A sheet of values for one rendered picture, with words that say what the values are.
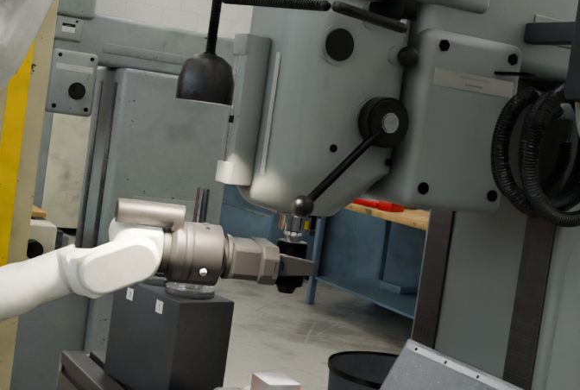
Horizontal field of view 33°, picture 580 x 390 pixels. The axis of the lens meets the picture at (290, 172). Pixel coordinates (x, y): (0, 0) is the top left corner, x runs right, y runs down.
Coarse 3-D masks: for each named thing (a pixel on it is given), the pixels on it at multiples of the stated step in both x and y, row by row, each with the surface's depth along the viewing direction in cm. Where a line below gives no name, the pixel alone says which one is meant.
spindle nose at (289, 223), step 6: (282, 216) 141; (288, 216) 140; (282, 222) 141; (288, 222) 140; (294, 222) 140; (300, 222) 140; (282, 228) 141; (288, 228) 140; (294, 228) 140; (300, 228) 140
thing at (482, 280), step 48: (576, 144) 146; (432, 240) 172; (480, 240) 162; (528, 240) 152; (576, 240) 148; (432, 288) 171; (480, 288) 161; (528, 288) 151; (576, 288) 147; (432, 336) 170; (480, 336) 160; (528, 336) 150; (576, 336) 147; (528, 384) 149; (576, 384) 148
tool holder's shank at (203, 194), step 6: (198, 192) 172; (204, 192) 172; (198, 198) 172; (204, 198) 172; (198, 204) 172; (204, 204) 172; (198, 210) 172; (204, 210) 172; (198, 216) 172; (204, 216) 172; (192, 222) 173; (198, 222) 172; (204, 222) 173
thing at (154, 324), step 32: (128, 288) 178; (160, 288) 175; (128, 320) 178; (160, 320) 170; (192, 320) 168; (224, 320) 172; (128, 352) 177; (160, 352) 169; (192, 352) 169; (224, 352) 173; (128, 384) 176; (160, 384) 168; (192, 384) 170
